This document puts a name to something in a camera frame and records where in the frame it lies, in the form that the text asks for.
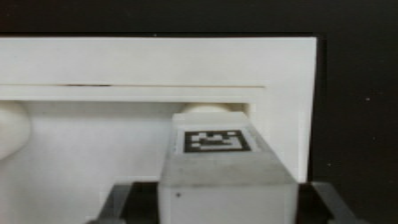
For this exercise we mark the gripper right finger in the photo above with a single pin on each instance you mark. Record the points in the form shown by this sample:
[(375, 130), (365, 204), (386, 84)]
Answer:
[(344, 216)]

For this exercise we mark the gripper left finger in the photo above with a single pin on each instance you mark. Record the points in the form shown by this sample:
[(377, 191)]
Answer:
[(111, 213)]

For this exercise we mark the white table leg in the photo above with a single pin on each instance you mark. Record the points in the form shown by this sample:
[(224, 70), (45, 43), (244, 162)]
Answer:
[(226, 185)]

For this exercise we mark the white square tabletop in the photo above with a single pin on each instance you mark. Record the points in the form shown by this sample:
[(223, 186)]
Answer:
[(91, 92)]

